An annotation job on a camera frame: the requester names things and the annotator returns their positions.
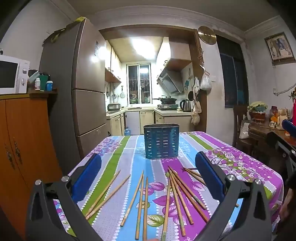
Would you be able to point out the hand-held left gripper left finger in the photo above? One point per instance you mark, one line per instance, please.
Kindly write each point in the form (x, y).
(89, 176)

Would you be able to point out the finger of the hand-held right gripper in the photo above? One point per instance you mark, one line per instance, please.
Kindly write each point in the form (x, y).
(289, 124)
(281, 142)

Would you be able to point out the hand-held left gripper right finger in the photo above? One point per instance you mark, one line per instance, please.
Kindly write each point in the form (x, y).
(208, 176)

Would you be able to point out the blue perforated utensil holder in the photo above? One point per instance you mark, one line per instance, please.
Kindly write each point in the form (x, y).
(161, 143)

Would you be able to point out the group of wooden chopsticks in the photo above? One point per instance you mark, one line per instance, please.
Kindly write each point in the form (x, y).
(139, 206)

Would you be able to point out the person's right forearm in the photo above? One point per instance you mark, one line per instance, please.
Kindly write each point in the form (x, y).
(289, 208)

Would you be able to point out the clear glass jar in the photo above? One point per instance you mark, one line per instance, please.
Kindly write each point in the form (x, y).
(283, 114)

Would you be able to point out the red jar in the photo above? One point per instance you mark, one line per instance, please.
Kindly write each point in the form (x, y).
(274, 113)

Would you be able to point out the dark wooden side table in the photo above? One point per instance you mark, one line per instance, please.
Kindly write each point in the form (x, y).
(259, 136)

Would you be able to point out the potted flowers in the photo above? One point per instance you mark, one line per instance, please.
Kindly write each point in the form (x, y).
(257, 109)

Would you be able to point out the floral striped tablecloth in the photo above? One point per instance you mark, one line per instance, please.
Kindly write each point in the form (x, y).
(129, 150)

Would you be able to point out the dark wooden chair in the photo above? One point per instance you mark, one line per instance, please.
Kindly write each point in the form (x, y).
(238, 115)

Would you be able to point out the blue gas cylinder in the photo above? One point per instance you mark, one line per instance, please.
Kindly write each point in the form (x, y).
(127, 132)

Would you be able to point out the hanging beige bag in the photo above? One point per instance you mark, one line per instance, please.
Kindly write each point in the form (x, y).
(195, 114)

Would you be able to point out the orange wooden cabinet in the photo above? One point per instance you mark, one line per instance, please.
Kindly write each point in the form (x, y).
(30, 139)

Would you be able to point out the steel electric kettle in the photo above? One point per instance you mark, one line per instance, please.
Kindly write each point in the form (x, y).
(185, 106)

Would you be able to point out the dark framed window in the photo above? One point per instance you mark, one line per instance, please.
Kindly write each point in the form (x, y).
(232, 76)

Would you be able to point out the kitchen base cabinets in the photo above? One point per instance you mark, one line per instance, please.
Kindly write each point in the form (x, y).
(146, 121)

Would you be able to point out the gas stove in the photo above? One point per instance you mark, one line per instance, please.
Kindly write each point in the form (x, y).
(167, 106)

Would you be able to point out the hanging black pan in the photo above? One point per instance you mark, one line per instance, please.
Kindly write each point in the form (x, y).
(190, 95)

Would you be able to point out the black wok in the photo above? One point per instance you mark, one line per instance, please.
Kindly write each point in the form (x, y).
(167, 100)

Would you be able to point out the hanging round strainer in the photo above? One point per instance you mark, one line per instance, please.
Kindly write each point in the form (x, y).
(122, 94)

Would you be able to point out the hanging white cloth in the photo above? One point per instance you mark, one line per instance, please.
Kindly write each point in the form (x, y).
(196, 84)

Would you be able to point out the hanging white plastic bag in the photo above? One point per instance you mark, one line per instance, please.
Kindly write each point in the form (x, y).
(205, 83)

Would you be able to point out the blue lidded jar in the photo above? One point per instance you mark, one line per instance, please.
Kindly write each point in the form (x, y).
(49, 86)

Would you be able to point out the steel range hood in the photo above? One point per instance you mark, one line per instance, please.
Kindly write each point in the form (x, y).
(168, 81)

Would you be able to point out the white pill bottle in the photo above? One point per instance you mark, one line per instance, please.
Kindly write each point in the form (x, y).
(37, 84)

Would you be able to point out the barred kitchen window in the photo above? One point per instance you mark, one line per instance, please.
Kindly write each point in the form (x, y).
(138, 83)

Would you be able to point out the dark green container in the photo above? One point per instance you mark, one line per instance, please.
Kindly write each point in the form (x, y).
(44, 80)

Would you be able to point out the brown refrigerator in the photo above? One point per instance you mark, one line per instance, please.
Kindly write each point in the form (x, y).
(87, 69)

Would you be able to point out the refrigerator door sticker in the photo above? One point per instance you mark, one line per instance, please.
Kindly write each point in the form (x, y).
(97, 48)

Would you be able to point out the white microwave oven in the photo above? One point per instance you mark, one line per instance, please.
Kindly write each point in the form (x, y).
(9, 74)

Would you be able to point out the ceiling light panel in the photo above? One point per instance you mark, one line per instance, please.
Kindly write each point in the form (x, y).
(144, 46)

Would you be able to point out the yellow green cloth strip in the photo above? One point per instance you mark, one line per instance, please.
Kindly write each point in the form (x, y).
(55, 34)

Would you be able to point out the framed wall picture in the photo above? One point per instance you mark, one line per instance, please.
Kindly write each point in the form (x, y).
(279, 47)

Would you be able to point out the blue flower wall sticker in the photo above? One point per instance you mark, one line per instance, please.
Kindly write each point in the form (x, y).
(187, 81)

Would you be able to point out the beige wall cabinets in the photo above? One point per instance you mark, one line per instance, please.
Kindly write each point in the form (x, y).
(112, 64)

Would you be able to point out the round gold wall clock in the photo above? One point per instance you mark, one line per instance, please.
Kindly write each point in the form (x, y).
(206, 35)

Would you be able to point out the beige wall cabinet above hood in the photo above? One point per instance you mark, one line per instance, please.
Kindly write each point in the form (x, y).
(175, 51)

